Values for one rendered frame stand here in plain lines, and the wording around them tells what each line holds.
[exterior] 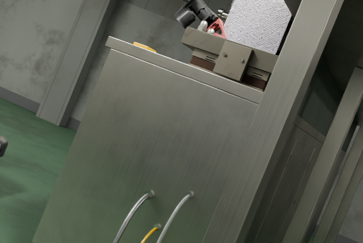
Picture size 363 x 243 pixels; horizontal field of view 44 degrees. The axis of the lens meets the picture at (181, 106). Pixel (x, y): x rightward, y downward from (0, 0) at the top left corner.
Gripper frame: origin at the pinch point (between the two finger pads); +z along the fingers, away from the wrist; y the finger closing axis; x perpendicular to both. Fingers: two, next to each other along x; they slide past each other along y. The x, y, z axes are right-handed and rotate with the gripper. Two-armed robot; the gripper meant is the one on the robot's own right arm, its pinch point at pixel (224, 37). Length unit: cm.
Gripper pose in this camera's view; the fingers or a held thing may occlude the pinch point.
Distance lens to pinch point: 175.1
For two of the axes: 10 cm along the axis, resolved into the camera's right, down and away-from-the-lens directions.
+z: 5.4, 7.5, -3.8
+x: 7.3, -6.4, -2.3
